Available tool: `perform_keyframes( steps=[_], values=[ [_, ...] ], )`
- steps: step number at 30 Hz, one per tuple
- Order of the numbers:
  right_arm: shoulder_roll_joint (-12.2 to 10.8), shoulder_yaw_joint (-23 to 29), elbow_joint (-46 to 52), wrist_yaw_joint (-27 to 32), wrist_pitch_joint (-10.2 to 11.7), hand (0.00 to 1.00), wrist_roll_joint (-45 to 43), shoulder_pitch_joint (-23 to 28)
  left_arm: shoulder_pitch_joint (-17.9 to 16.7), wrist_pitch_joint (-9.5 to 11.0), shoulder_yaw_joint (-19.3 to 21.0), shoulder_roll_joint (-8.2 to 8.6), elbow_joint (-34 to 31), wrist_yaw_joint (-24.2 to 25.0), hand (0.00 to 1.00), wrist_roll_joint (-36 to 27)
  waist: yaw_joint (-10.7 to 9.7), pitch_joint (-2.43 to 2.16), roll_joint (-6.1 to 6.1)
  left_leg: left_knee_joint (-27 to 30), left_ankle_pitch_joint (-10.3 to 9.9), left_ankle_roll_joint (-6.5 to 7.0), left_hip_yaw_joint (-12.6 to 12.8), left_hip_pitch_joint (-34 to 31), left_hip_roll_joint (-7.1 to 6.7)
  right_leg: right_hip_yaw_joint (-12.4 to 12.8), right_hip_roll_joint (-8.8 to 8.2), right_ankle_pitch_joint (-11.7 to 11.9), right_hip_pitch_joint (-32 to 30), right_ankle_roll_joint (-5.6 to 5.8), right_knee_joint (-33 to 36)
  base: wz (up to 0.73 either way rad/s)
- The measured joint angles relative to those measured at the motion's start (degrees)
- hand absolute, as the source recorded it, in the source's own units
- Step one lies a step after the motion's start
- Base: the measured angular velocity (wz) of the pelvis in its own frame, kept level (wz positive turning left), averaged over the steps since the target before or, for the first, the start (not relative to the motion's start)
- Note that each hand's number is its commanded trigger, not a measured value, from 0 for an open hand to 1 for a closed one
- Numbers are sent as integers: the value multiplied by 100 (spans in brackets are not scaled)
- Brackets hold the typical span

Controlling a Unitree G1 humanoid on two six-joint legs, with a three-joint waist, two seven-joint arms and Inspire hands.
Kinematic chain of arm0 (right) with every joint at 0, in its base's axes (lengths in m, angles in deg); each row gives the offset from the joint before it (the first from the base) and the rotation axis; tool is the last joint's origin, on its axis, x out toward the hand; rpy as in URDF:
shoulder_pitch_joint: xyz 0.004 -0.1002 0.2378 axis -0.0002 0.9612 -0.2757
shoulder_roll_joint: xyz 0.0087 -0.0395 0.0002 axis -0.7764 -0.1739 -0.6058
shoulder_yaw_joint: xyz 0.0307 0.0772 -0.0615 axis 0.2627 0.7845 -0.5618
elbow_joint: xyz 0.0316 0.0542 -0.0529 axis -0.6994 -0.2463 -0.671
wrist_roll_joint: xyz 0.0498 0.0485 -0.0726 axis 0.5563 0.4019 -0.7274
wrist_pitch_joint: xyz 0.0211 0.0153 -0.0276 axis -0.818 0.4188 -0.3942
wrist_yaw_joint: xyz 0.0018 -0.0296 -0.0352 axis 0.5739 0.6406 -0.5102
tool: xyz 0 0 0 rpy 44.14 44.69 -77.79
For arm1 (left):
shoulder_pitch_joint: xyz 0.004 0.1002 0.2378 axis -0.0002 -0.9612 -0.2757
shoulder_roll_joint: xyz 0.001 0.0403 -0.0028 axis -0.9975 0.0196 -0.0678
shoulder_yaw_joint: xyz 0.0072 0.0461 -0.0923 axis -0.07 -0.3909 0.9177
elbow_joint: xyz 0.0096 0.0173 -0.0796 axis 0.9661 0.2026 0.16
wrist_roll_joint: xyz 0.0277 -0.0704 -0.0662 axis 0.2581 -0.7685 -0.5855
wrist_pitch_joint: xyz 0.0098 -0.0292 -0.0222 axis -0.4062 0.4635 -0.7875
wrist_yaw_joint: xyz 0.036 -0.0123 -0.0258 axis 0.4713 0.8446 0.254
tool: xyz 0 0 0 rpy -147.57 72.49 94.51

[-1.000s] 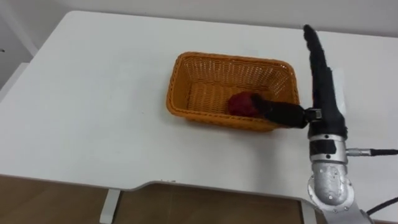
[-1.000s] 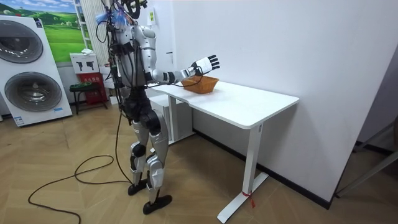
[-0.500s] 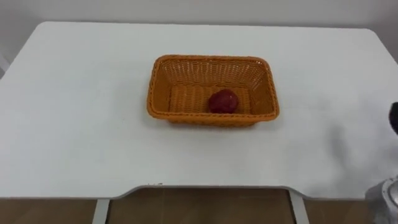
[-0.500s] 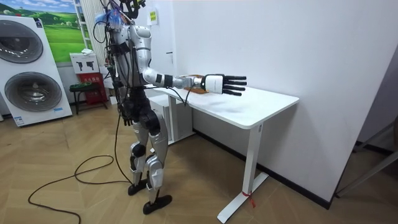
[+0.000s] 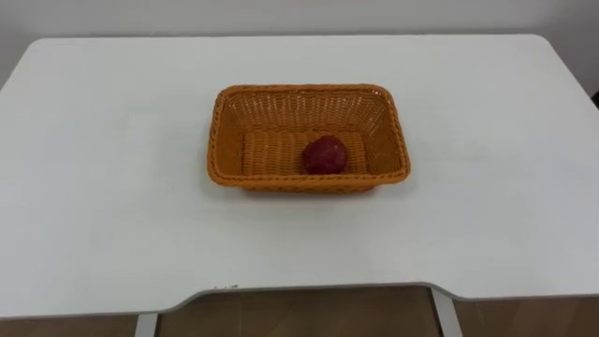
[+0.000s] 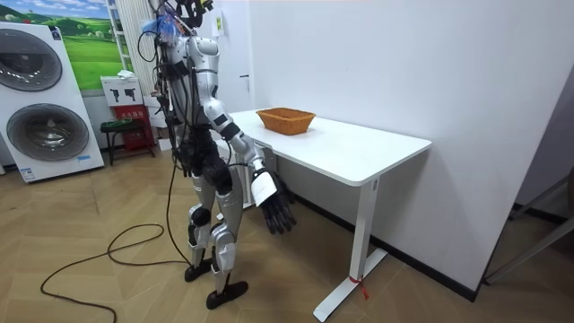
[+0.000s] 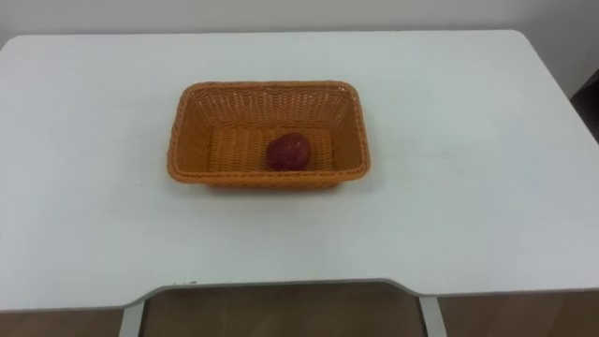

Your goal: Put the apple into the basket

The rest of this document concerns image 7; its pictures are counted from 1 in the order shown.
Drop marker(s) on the white desk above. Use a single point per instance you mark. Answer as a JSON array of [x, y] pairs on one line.
[[93, 210]]

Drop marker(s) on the dark furniture piece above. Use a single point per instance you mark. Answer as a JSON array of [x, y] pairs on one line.
[[589, 110]]

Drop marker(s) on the orange woven basket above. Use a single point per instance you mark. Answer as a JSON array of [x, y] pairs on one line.
[[196, 140]]

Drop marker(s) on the red strawberry soft toy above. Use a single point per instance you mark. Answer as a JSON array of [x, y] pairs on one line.
[[288, 151]]

